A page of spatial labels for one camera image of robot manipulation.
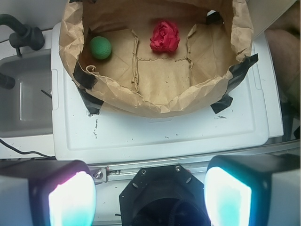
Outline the crumpled red paper ball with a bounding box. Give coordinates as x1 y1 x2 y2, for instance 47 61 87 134
150 21 180 53

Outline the black tape strip left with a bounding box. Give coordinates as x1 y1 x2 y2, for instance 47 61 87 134
72 60 104 115

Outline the black cable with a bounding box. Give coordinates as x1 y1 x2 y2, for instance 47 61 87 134
0 138 57 160

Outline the brown paper bag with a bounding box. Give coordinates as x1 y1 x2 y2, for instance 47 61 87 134
59 0 253 118

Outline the aluminium rail with bracket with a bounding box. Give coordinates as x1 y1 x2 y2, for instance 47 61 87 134
88 155 212 185

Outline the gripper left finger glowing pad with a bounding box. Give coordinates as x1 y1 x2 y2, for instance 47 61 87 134
0 160 96 226

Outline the black tape strip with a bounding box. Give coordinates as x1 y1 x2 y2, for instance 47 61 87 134
210 54 258 114
72 60 104 115
206 12 224 25

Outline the green golf ball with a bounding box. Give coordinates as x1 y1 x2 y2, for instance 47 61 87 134
89 36 112 60

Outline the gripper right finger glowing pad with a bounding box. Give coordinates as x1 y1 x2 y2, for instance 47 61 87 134
204 154 301 226

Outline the white plastic bin lid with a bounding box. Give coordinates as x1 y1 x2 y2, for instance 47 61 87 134
51 24 269 163

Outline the grey toy sink basin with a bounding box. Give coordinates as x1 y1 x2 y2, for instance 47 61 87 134
0 49 53 138

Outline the black tape strip right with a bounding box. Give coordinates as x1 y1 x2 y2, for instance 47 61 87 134
210 54 258 114

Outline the black tape strip back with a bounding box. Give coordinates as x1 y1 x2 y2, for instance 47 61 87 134
206 12 224 25

